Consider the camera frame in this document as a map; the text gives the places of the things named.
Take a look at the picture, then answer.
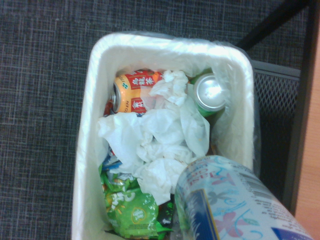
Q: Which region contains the tall slim drink can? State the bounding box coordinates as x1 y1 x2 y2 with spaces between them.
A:
174 154 315 240

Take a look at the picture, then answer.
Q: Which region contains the orange tea can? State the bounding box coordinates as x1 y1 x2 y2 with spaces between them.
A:
103 68 166 119

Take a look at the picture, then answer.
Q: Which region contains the green soda can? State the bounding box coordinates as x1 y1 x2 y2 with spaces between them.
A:
188 71 229 119

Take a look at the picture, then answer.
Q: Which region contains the white lined trash bin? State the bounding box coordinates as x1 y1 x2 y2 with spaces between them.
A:
74 31 262 240

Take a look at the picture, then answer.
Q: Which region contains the white plastic trash bin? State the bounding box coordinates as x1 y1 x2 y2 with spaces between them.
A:
71 32 256 240

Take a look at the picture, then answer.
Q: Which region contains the crumpled white tissue paper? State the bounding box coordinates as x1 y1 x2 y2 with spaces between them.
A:
96 69 211 205

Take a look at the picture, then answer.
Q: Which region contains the blue white wrapper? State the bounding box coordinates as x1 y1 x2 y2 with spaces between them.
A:
102 147 124 173

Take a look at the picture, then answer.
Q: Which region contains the dark snack wrapper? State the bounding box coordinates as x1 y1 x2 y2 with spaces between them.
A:
156 194 176 234

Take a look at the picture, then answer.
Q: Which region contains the green snack packet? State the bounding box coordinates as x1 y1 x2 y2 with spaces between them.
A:
99 162 161 238

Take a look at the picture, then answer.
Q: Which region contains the black mesh basket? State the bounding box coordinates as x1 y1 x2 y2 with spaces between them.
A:
249 59 302 202

